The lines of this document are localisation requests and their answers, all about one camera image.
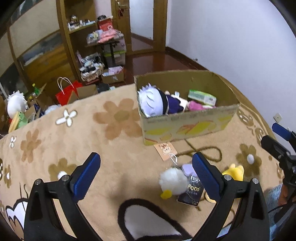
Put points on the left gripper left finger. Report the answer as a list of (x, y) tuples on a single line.
[(42, 221)]

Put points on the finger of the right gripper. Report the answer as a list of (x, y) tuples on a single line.
[(274, 148), (286, 134)]

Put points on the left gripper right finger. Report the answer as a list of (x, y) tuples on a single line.
[(251, 221)]

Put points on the yellow plush toy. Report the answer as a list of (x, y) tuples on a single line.
[(236, 172)]

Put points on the black Face tissue pack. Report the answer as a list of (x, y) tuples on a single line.
[(193, 192)]

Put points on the purple item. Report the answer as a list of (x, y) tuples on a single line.
[(188, 170)]

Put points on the white fluffy duck keychain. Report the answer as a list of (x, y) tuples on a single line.
[(173, 181)]

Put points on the green tissue pack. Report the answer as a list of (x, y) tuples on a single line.
[(202, 97)]

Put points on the white-haired plush doll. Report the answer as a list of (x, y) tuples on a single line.
[(154, 102)]

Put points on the person's hand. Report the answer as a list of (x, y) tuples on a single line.
[(283, 195)]

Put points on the brown floral blanket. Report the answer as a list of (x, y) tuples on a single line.
[(124, 200)]

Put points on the pink plush toy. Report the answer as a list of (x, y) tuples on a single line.
[(194, 106)]

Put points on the green frog toy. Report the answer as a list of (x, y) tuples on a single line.
[(18, 121)]

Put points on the white round plush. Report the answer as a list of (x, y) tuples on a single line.
[(16, 103)]

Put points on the red paper bag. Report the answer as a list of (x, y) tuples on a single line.
[(64, 94)]

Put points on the green bottle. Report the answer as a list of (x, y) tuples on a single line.
[(36, 90)]

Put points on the basket of clothes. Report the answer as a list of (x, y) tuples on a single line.
[(91, 67)]

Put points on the small cardboard box with papers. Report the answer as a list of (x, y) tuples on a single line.
[(113, 75)]

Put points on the wooden wardrobe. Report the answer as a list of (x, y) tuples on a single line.
[(32, 49)]

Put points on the wooden door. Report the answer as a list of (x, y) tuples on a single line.
[(143, 24)]

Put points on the white storage box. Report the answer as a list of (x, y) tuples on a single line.
[(114, 52)]

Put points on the pink clothes pile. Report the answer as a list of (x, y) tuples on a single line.
[(105, 36)]

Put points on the red gift bag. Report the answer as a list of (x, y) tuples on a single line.
[(105, 24)]

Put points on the wooden corner shelf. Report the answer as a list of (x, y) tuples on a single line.
[(75, 40)]

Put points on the wall socket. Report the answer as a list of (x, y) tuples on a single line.
[(277, 117)]

